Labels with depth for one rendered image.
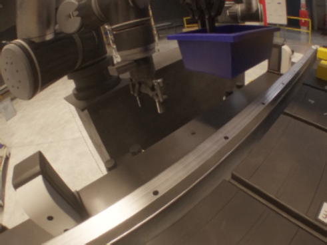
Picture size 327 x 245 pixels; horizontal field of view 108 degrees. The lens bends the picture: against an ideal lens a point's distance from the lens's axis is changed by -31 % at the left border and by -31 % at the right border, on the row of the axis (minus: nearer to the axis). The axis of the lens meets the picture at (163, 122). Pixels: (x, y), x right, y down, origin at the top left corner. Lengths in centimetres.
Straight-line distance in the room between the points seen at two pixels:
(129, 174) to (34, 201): 20
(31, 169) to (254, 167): 29
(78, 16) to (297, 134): 53
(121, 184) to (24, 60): 41
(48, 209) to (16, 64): 41
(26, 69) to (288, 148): 57
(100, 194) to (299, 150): 34
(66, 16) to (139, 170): 45
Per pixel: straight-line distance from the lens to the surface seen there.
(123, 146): 89
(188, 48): 34
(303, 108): 30
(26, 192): 28
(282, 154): 20
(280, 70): 82
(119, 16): 44
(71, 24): 53
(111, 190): 36
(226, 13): 186
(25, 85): 56
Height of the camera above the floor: 114
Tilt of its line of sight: 33 degrees down
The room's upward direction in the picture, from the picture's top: 13 degrees counter-clockwise
